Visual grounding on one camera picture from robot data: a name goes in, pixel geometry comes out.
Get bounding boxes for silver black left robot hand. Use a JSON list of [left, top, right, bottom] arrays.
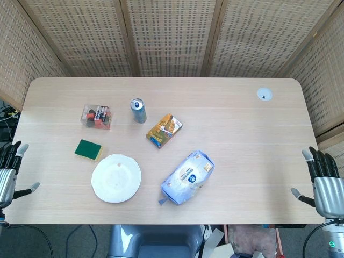
[[0, 141, 40, 213]]

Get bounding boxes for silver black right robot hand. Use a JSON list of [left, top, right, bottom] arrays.
[[291, 146, 344, 219]]

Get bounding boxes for green yellow sponge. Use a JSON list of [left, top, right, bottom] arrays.
[[74, 139, 105, 163]]

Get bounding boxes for white round plate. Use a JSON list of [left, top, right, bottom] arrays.
[[91, 153, 142, 204]]

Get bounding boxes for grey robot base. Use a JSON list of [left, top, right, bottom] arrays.
[[106, 224, 204, 258]]

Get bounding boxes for black equipment box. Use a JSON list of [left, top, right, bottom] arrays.
[[0, 125, 14, 142]]

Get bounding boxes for pink fabric bag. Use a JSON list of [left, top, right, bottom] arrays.
[[227, 225, 278, 255]]

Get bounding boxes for clear box with red items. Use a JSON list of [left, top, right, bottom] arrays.
[[81, 104, 113, 131]]

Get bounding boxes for woven bamboo screen panel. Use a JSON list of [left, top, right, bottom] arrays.
[[201, 0, 337, 78], [276, 0, 344, 138], [119, 0, 224, 78], [0, 0, 70, 111], [18, 0, 139, 78]]

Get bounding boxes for white cardboard pieces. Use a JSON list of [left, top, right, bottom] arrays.
[[198, 227, 235, 258]]

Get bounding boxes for blue white plastic bag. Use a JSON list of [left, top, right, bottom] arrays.
[[157, 150, 216, 206]]

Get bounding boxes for blue silver drink can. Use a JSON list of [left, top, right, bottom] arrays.
[[130, 98, 148, 124]]

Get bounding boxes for orange snack box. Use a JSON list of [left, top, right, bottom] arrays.
[[146, 113, 183, 149]]

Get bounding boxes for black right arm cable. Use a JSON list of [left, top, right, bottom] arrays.
[[302, 221, 331, 258]]

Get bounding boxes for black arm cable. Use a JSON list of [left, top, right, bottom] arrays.
[[0, 223, 54, 258], [302, 221, 331, 258]]

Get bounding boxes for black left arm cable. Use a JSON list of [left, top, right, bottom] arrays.
[[0, 223, 54, 258]]

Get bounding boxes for tangled cable bundle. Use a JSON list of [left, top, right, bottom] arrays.
[[0, 104, 21, 122]]

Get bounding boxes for grey round cable grommet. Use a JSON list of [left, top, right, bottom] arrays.
[[256, 88, 274, 101]]

